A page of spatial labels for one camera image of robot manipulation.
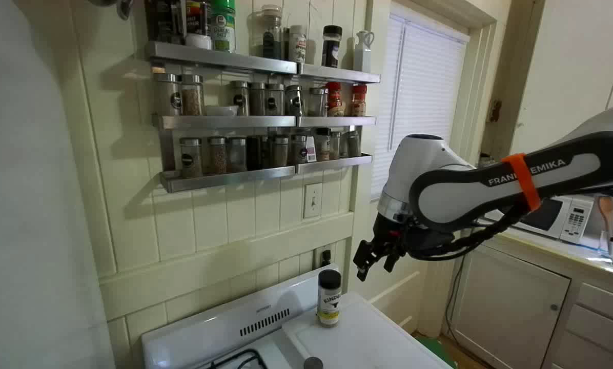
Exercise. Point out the white black Franka robot arm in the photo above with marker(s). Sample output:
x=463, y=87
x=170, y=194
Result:
x=455, y=192

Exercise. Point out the wooden spoon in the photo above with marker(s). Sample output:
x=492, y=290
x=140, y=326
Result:
x=605, y=211

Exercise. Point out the white window blind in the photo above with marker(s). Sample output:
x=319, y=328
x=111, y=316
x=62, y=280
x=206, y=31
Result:
x=421, y=83

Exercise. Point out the black burner grate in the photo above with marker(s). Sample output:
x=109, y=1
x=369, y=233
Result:
x=251, y=356

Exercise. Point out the black lid yellow label jar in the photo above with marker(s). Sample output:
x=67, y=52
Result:
x=329, y=301

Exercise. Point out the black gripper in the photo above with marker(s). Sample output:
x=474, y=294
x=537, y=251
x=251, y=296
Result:
x=393, y=238

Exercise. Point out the white microwave oven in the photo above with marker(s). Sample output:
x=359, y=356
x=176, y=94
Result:
x=573, y=218

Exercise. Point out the red label jar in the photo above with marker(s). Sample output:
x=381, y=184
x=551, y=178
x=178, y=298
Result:
x=196, y=18

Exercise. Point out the dark metal door latch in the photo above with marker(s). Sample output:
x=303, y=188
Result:
x=494, y=112

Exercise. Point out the large clear glass jar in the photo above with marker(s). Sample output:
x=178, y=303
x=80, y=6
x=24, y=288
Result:
x=268, y=37

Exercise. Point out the red spice jar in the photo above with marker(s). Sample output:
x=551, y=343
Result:
x=356, y=101
x=336, y=100

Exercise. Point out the grey round knob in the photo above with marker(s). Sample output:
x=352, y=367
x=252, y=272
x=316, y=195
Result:
x=312, y=364

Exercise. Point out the cream base cabinet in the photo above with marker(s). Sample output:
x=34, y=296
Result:
x=510, y=308

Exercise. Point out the wall outlet with black plug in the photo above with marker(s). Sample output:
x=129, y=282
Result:
x=324, y=257

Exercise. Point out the green floor mat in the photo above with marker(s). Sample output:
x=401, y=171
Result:
x=437, y=349

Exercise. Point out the steel wall spice rack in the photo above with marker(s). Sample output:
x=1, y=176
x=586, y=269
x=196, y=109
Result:
x=251, y=176

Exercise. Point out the green can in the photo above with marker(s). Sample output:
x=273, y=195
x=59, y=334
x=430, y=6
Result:
x=222, y=27

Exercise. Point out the small dark spice jar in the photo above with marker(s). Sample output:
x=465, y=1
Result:
x=256, y=153

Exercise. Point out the dark chili powder jar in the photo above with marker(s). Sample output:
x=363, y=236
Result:
x=330, y=48

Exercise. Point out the cream wall switch plate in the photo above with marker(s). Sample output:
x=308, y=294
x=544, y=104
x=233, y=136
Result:
x=312, y=202

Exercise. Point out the white stove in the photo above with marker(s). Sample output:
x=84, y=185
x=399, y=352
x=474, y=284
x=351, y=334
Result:
x=359, y=342

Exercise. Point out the white cruet bottle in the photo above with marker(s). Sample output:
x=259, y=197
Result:
x=363, y=55

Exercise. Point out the cream wall cabinet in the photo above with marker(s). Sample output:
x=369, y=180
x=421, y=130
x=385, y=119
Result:
x=573, y=69

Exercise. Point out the white label spice jar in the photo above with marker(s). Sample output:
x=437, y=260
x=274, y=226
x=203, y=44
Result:
x=305, y=148

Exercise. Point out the dark tall bottle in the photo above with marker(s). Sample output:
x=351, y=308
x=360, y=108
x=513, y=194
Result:
x=162, y=21

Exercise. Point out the grey lid spice jar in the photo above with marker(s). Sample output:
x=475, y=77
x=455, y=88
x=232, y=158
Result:
x=296, y=46

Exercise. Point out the small glass spice jar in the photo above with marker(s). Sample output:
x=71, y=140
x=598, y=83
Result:
x=278, y=150
x=190, y=97
x=274, y=100
x=167, y=95
x=294, y=101
x=316, y=101
x=256, y=100
x=236, y=155
x=215, y=156
x=351, y=142
x=190, y=158
x=330, y=146

